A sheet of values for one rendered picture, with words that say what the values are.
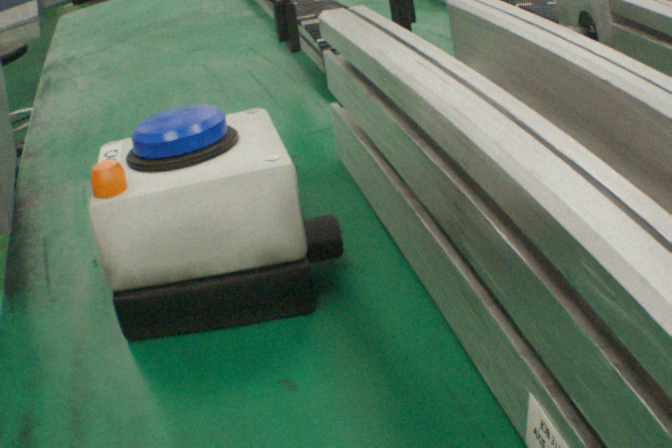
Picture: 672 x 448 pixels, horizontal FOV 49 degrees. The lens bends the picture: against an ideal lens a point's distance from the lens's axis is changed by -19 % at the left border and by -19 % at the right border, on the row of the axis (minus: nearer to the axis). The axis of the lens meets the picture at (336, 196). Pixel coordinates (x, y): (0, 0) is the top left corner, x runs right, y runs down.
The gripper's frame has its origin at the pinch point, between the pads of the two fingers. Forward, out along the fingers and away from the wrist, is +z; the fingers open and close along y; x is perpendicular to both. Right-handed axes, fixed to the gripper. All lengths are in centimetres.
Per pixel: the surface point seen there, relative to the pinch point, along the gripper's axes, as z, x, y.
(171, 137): -3.3, 32.2, 13.2
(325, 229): 2.0, 31.0, 7.8
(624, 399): -2, 52, 5
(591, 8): -2.8, 15.5, -14.1
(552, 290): -2.4, 47.3, 4.8
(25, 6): 60, -1050, 248
